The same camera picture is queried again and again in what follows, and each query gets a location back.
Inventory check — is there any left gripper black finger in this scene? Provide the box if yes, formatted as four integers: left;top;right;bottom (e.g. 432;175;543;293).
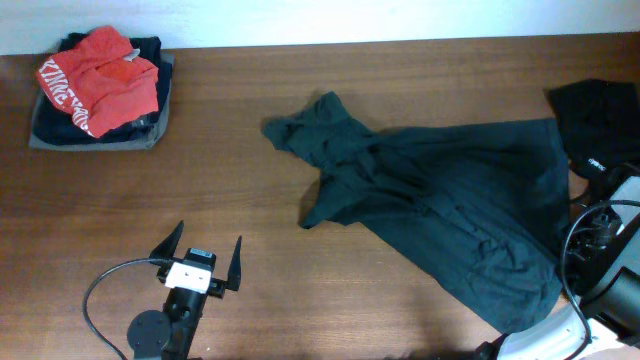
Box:
149;220;184;259
226;236;242;292

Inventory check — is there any dark green t-shirt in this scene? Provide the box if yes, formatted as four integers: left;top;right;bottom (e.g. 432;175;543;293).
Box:
263;92;569;333

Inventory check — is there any black garment white logo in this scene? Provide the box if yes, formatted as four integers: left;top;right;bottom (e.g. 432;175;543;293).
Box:
546;79;639;179

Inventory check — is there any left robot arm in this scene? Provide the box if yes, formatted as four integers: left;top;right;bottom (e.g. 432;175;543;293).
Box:
127;222;242;360

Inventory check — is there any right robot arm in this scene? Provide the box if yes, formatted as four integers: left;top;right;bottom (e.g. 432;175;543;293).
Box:
470;169;639;360

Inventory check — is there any grey folded garment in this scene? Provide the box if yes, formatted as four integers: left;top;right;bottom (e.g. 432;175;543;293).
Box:
28;50;175;151

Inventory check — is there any navy folded garment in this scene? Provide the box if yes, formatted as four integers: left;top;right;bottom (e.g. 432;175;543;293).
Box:
32;36;173;146

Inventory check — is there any red folded shirt white lettering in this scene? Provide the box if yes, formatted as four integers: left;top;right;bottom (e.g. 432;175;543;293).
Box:
35;26;159;138

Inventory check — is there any right black camera cable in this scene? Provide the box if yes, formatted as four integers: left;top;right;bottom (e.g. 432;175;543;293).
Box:
558;199;640;360

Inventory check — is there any black camera cable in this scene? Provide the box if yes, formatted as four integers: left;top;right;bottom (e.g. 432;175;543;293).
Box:
82;257;174;360
558;199;640;360

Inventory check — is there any left black camera cable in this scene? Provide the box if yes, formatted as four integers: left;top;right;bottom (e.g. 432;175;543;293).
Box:
82;257;174;360

